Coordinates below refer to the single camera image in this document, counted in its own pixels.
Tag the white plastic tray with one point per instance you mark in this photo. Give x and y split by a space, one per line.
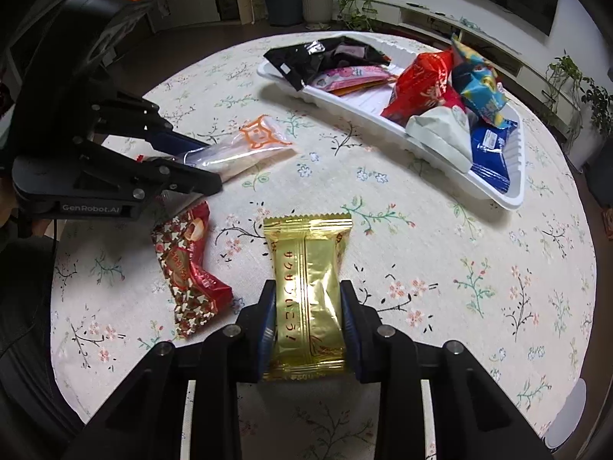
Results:
364 100

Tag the dark square planter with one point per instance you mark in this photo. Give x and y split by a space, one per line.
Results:
604 177

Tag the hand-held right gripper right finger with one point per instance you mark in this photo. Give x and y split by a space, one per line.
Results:
352 340

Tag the white low cabinet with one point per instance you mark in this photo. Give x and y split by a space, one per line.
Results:
507 48

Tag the floral tablecloth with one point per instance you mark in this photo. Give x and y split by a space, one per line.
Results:
431 273

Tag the leafy vine plant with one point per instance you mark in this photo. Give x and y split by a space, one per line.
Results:
570 76

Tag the red star-print snack packet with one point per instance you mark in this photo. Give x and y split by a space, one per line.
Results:
191 268

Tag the large red snack bag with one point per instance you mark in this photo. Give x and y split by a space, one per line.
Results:
421 86

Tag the pink cartoon snack packet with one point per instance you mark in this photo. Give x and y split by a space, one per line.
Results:
354 75

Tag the black snack bag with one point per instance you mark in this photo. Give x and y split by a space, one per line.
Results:
297 64

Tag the orange snack packet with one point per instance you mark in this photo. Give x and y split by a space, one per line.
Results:
349 90

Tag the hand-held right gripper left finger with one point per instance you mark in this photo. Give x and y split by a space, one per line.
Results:
266 335

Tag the clear packet with orange print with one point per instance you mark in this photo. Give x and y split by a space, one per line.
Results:
249 148

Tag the white round stool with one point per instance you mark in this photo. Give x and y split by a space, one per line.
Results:
570 417

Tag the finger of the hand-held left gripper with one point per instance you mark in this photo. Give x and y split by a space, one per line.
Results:
177 144
191 179

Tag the blue snack packet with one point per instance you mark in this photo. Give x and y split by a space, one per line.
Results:
491 153

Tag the white grey snack packet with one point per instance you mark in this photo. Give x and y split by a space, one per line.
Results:
440 134

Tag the blue yellow cartoon snack bag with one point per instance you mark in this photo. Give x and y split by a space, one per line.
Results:
483 91

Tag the gold snack packet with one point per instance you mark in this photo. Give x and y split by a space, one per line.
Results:
309 258

